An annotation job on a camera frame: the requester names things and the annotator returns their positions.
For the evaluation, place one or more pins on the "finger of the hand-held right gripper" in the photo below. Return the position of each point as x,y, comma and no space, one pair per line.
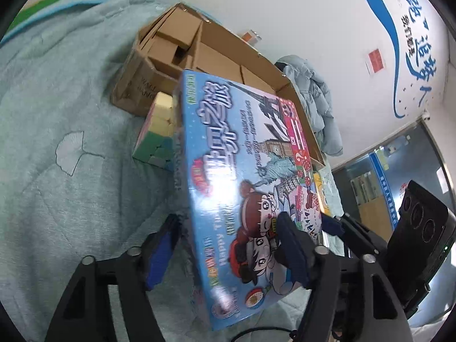
329,225

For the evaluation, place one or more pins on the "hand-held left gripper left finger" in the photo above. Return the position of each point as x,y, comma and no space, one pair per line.
156,253

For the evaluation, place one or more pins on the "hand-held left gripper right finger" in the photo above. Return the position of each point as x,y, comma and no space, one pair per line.
292,253

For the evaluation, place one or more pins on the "blue picture book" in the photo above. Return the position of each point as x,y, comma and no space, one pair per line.
228,171

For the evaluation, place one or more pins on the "pastel puzzle cube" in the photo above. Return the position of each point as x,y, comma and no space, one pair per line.
156,131

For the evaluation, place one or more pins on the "large brown cardboard box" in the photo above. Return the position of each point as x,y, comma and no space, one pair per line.
135,78

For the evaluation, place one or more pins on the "glass notice board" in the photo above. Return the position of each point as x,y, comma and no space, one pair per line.
384,171

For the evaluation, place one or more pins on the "light blue down jacket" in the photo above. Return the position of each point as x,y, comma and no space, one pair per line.
317,96

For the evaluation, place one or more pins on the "teal quilted blanket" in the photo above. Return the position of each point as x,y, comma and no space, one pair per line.
71,114

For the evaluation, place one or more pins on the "flat brown cardboard carton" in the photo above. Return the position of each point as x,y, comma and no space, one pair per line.
217,60

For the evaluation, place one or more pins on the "long brown cardboard carton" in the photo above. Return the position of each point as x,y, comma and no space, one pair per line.
174,28

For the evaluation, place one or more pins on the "red wall sign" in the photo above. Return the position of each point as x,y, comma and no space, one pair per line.
376,60

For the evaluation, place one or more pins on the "blue wall decal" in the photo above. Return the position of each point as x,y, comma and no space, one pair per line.
388,17

